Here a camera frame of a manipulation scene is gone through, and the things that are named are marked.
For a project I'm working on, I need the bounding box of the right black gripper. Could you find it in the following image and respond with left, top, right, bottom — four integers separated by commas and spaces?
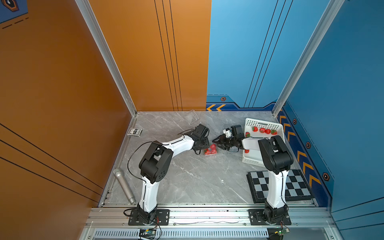
211, 133, 237, 150

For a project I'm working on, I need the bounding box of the clear plastic clamshell container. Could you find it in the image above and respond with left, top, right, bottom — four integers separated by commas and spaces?
204, 144, 218, 156

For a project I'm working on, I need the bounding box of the white perforated plastic basket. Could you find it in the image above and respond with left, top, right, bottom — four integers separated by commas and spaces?
242, 118, 285, 167

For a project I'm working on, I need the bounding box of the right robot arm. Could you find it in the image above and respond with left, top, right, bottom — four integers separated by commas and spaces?
212, 125, 294, 225

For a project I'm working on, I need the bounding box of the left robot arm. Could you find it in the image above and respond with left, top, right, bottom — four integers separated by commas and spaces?
137, 124, 210, 225

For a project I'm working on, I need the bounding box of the black white checkerboard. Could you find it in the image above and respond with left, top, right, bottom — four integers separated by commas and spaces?
246, 170, 313, 204

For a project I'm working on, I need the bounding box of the grey metal cylinder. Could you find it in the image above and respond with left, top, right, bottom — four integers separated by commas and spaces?
113, 168, 136, 205

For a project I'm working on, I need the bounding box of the right green circuit board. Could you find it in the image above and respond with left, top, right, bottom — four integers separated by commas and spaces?
274, 228, 290, 238

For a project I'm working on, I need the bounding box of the green circuit board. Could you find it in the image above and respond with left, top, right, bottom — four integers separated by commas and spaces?
138, 229, 157, 240
274, 228, 290, 238

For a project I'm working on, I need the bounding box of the left green circuit board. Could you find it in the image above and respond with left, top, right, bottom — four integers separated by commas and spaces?
138, 229, 157, 240

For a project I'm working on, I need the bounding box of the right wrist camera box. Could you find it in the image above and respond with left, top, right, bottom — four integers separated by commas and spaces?
223, 128, 233, 139

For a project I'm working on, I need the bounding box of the clear clamshell near wall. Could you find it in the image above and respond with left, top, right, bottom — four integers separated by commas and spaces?
185, 110, 200, 125

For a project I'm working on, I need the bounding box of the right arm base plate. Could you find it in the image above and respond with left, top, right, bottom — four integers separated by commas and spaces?
248, 209, 292, 226

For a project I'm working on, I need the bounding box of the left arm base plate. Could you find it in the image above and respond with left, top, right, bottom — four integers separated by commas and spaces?
128, 209, 170, 227

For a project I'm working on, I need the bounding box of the left aluminium corner post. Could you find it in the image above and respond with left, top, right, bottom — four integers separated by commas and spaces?
75, 0, 137, 117

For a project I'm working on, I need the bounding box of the aluminium corner post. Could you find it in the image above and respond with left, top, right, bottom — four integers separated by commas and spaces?
272, 0, 345, 117
75, 0, 137, 117

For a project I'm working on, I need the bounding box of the aluminium front rail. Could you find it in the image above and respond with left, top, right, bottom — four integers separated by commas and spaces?
85, 205, 336, 229

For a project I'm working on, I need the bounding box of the right aluminium corner post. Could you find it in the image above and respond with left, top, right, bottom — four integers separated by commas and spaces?
272, 0, 345, 117

